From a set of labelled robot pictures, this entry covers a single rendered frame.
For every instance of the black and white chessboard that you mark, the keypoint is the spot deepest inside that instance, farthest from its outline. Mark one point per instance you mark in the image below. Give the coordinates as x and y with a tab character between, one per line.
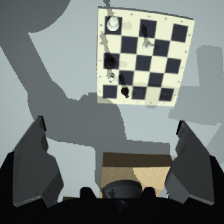
153	77

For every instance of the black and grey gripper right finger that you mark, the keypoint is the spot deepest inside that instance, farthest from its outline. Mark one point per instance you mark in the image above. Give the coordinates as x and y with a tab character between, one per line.
195	178

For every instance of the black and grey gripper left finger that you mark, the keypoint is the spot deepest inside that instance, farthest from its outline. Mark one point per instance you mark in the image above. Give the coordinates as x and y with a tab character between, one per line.
30	178

